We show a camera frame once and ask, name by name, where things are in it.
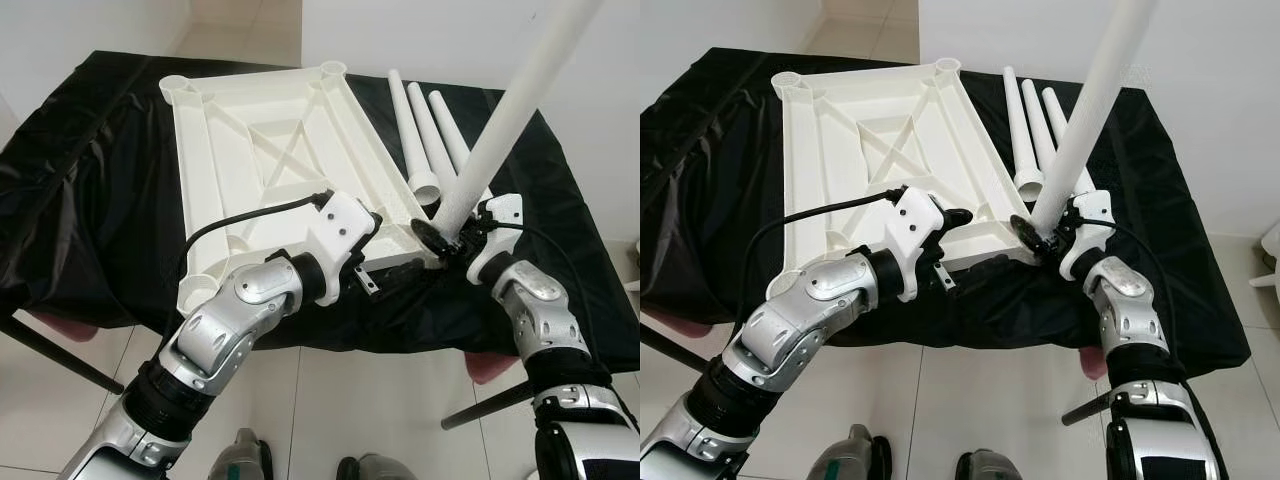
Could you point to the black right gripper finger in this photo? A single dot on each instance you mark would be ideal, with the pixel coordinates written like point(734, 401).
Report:
point(1027, 233)
point(431, 238)

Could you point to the white plastic table leg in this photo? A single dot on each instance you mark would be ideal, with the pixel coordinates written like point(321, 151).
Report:
point(450, 125)
point(520, 100)
point(1055, 110)
point(430, 130)
point(1018, 125)
point(408, 130)
point(1038, 120)
point(1095, 100)

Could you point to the white plastic table top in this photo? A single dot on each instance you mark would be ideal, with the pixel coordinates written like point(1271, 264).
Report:
point(830, 160)
point(220, 160)

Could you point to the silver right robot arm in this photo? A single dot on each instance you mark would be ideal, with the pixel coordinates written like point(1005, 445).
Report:
point(1130, 305)
point(540, 310)

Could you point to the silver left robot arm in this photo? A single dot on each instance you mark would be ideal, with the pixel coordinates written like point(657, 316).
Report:
point(220, 340)
point(790, 335)

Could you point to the black table cloth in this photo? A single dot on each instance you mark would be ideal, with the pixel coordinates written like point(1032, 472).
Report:
point(570, 260)
point(1170, 260)

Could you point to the white plastic chair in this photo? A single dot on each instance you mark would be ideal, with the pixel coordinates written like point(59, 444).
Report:
point(1266, 258)
point(633, 265)

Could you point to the black metal stand leg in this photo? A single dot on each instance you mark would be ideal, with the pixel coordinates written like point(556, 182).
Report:
point(480, 408)
point(60, 355)
point(1085, 408)

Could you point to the grey right robot foot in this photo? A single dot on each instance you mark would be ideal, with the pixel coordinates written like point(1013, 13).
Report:
point(380, 467)
point(998, 466)

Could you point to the grey robot foot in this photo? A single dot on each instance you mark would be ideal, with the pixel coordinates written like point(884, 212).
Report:
point(848, 455)
point(998, 466)
point(240, 455)
point(380, 467)

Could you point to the grey left robot foot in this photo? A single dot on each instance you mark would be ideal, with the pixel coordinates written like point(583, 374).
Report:
point(848, 455)
point(240, 455)

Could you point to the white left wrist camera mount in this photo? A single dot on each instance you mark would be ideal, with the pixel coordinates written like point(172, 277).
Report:
point(340, 225)
point(915, 220)

